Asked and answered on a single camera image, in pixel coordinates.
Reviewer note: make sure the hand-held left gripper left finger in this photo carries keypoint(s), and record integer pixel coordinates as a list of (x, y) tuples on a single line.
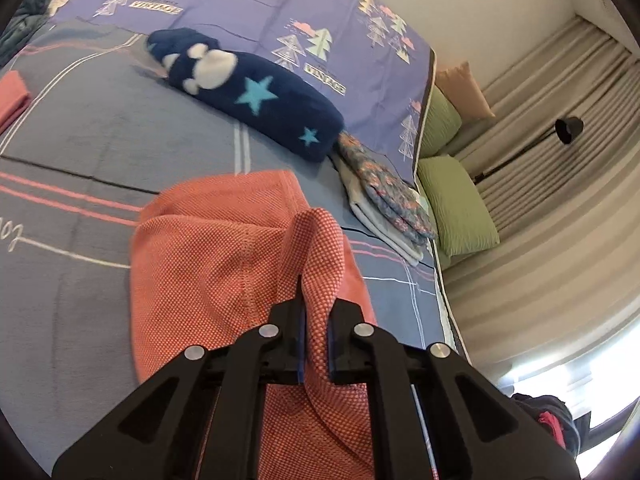
[(300, 340)]

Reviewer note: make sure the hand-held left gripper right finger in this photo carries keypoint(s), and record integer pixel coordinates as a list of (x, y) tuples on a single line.
[(331, 352)]

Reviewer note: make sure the coral knit garment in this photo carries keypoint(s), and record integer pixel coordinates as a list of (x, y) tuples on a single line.
[(210, 260)]

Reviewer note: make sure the dark teal clothes pile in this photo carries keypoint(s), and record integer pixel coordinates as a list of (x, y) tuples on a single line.
[(27, 15)]

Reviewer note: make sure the floral print cloth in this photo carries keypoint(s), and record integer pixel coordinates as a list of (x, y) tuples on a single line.
[(390, 195)]

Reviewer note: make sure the green pillow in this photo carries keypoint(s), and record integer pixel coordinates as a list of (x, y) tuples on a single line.
[(440, 122), (457, 210)]

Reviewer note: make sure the dark bag with red cloth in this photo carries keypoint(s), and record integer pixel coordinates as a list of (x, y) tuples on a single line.
[(550, 417)]

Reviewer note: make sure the navy star fleece blanket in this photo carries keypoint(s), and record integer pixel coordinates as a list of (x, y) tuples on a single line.
[(280, 110)]

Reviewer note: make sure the beige striped curtain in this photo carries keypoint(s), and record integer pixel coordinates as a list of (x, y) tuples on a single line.
[(550, 235)]

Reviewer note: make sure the window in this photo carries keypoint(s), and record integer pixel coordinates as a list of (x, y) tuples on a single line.
[(585, 385)]

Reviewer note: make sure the grey striped bed sheet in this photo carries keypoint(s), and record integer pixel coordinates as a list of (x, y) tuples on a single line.
[(100, 135)]

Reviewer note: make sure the peach pillow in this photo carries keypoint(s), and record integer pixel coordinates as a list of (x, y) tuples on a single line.
[(462, 90)]

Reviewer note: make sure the black floor lamp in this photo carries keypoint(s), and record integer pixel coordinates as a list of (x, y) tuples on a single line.
[(570, 129)]

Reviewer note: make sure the purple tree print duvet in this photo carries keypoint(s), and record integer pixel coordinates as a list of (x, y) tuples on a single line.
[(325, 5)]

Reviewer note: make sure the folded coral cloth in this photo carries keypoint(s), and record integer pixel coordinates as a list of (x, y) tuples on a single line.
[(12, 97)]

